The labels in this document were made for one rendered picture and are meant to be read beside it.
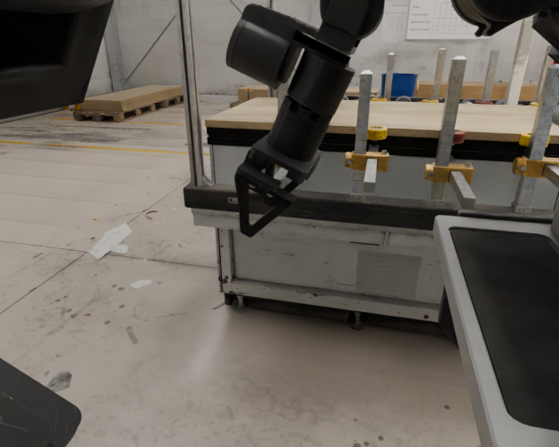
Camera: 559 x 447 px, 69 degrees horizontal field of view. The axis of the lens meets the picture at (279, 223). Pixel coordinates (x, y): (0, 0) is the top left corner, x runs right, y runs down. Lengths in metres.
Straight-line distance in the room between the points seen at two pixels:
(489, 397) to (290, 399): 1.42
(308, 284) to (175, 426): 0.78
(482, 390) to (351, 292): 1.65
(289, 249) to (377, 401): 0.68
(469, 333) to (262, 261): 1.64
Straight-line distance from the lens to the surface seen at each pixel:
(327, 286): 1.85
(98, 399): 1.74
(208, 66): 9.18
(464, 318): 0.26
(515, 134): 1.60
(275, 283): 1.90
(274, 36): 0.45
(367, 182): 1.11
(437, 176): 1.36
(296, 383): 1.66
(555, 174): 1.34
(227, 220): 1.55
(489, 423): 0.21
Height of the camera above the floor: 1.18
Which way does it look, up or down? 24 degrees down
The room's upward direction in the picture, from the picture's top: straight up
